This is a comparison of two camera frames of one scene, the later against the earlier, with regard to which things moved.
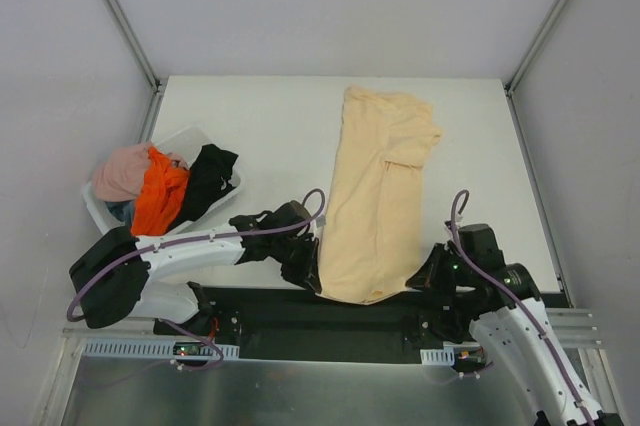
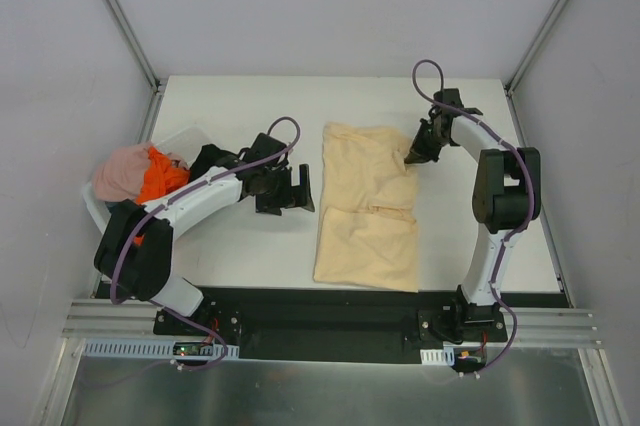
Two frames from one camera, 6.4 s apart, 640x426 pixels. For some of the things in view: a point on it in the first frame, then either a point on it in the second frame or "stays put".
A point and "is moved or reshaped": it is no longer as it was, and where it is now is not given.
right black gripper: [431, 271] → [428, 136]
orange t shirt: [164, 187] stays put
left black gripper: [302, 263] → [289, 191]
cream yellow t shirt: [370, 240] is moved or reshaped
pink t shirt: [120, 178] stays put
